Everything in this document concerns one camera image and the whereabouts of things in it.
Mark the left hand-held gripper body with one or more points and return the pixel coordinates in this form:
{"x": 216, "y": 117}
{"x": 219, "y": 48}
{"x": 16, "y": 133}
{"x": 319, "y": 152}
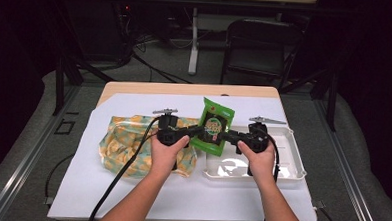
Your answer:
{"x": 168, "y": 132}

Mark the white paper table cover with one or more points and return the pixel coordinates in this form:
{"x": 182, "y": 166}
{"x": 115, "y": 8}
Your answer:
{"x": 197, "y": 197}

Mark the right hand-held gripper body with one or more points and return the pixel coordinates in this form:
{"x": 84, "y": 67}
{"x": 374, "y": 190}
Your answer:
{"x": 258, "y": 138}

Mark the aluminium floor rail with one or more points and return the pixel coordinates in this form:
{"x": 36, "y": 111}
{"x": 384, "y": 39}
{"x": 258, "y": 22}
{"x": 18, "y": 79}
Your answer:
{"x": 348, "y": 177}
{"x": 28, "y": 163}

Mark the green snack packet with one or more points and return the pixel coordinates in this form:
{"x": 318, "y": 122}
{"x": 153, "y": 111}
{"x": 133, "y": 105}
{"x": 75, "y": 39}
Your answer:
{"x": 215, "y": 119}

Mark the white desk leg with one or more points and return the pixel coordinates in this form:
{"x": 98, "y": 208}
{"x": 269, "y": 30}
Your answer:
{"x": 194, "y": 40}

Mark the person's left hand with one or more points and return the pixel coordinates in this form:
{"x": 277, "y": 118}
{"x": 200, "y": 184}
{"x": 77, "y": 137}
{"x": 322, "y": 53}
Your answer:
{"x": 165, "y": 159}

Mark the orange slice print cloth bag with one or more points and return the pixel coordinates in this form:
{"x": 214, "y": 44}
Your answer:
{"x": 125, "y": 144}

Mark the black folding chair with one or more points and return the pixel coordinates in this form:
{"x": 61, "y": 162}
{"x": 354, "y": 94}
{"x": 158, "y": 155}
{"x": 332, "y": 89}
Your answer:
{"x": 259, "y": 56}

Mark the person's right hand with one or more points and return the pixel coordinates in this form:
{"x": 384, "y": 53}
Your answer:
{"x": 261, "y": 166}

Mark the white plastic tray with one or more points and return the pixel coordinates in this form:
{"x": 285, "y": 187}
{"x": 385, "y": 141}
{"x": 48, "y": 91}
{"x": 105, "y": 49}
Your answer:
{"x": 288, "y": 154}

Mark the black metal stand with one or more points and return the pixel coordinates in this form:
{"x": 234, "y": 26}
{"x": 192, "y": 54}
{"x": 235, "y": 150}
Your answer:
{"x": 332, "y": 96}
{"x": 60, "y": 84}

